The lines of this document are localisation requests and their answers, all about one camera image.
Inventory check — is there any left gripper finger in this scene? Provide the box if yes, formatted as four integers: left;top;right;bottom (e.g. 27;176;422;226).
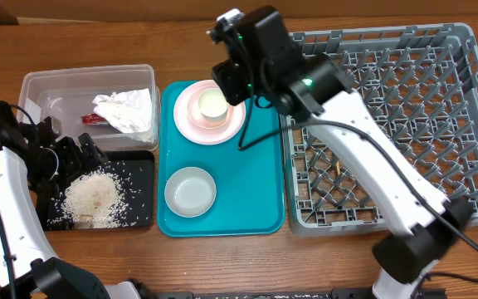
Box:
78;133;109;170
58;137;81;179

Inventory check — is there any red snack wrapper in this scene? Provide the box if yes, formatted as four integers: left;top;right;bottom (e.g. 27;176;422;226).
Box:
81;113;109;125

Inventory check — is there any white rice pile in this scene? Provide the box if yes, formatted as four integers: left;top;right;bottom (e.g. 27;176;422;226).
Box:
47;159;153;230

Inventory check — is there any white napkin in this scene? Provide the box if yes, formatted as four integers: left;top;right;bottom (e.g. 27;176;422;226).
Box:
92;88;153;134

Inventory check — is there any white cup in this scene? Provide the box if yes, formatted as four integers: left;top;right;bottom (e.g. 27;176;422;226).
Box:
198;88;229;123

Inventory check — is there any pink plate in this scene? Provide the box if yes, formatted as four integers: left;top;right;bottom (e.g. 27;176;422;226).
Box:
173;80;246;145

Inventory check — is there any grey bowl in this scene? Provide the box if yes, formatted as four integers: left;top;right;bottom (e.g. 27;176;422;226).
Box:
164;167;217;218

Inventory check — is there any pink small bowl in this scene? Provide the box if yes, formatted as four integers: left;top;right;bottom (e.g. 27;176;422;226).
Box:
188;87;232;129

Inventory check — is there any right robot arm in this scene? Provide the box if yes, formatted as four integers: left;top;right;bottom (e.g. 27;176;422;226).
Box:
209;6;472;298

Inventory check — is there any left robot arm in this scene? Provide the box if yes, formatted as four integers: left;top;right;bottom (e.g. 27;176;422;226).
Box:
0;100;147;298

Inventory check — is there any grey dishwasher rack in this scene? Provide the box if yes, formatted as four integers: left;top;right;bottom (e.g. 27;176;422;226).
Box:
282;23;478;237

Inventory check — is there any black plastic tray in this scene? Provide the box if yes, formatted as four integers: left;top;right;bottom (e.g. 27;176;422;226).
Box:
35;149;156;232

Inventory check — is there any clear plastic bin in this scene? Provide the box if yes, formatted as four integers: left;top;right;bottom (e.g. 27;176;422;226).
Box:
18;64;161;151

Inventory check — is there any teal serving tray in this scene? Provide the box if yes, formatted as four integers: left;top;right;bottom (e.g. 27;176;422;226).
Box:
157;81;285;238

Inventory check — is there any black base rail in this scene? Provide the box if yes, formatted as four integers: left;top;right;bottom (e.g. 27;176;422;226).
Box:
151;287;447;299

